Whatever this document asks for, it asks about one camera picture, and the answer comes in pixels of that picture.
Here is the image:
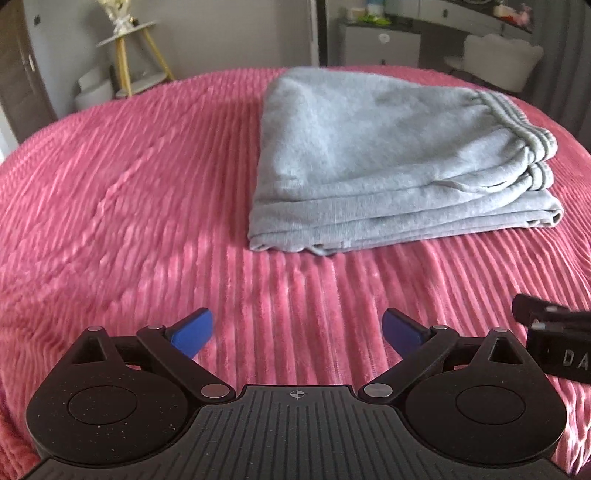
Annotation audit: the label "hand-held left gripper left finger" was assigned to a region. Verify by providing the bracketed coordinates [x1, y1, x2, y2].
[60, 308, 232, 403]

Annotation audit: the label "pink ribbed blanket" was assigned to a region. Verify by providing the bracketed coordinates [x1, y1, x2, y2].
[0, 65, 591, 480]

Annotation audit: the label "grey pants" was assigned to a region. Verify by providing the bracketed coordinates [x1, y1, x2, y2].
[248, 66, 565, 256]

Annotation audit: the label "white vanity dresser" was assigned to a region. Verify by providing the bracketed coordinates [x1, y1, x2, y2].
[383, 0, 546, 37]

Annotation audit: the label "white fluffy chair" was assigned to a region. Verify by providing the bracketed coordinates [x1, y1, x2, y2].
[444, 34, 545, 94]

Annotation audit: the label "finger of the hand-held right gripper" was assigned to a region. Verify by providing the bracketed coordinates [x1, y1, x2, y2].
[512, 293, 591, 331]

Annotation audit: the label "black television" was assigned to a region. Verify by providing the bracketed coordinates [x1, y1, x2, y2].
[311, 0, 329, 66]

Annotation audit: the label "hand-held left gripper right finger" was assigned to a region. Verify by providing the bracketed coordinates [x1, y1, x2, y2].
[364, 308, 539, 402]

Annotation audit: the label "round side table yellow legs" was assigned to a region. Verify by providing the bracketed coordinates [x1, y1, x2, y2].
[96, 20, 175, 99]

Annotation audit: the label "grey curtain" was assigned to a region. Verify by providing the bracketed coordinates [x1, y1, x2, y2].
[530, 0, 591, 155]

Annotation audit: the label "green packet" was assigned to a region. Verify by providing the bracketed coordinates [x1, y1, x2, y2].
[347, 6, 387, 27]

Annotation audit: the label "white floor container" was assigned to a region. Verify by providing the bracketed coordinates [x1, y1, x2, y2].
[75, 68, 117, 110]

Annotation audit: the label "vase with flowers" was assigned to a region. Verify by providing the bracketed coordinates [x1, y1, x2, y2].
[98, 0, 133, 36]

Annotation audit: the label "pink toy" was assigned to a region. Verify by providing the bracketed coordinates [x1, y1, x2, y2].
[493, 2, 533, 27]

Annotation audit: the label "brown door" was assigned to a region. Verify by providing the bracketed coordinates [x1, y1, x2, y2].
[0, 0, 59, 145]

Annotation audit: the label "white cabinet with round knob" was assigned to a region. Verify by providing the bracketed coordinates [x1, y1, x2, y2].
[338, 21, 422, 69]

